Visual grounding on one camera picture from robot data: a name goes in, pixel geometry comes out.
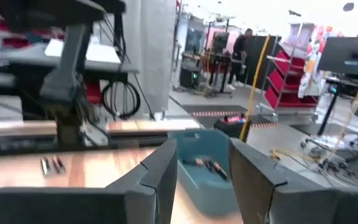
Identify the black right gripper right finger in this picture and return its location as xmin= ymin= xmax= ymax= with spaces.
xmin=228 ymin=138 xmax=358 ymax=224

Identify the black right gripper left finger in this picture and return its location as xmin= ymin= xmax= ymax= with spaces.
xmin=0 ymin=139 xmax=178 ymax=224

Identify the teal plastic bin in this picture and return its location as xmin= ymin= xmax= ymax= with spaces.
xmin=168 ymin=129 xmax=239 ymax=215

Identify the silver black AA battery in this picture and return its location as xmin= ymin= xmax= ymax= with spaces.
xmin=40 ymin=157 xmax=51 ymax=175

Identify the black red tool case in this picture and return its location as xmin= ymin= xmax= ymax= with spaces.
xmin=213 ymin=114 xmax=252 ymax=140

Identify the red shelf cart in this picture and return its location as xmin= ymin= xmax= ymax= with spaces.
xmin=255 ymin=30 xmax=320 ymax=123

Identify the black mat striped edge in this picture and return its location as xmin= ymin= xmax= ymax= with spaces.
xmin=181 ymin=104 xmax=291 ymax=131

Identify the black computer tower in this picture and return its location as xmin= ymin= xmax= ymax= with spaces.
xmin=179 ymin=63 xmax=199 ymax=90

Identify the black workbench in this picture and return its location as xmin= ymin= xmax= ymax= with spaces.
xmin=181 ymin=51 xmax=248 ymax=99

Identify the black monitor screen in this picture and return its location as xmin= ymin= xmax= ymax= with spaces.
xmin=317 ymin=36 xmax=358 ymax=77

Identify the yellow plug cable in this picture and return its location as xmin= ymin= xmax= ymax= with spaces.
xmin=270 ymin=148 xmax=326 ymax=164

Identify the black coiled cable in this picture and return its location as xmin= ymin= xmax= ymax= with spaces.
xmin=100 ymin=81 xmax=142 ymax=121

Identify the long yellow cable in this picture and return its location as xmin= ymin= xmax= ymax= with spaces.
xmin=239 ymin=34 xmax=272 ymax=142

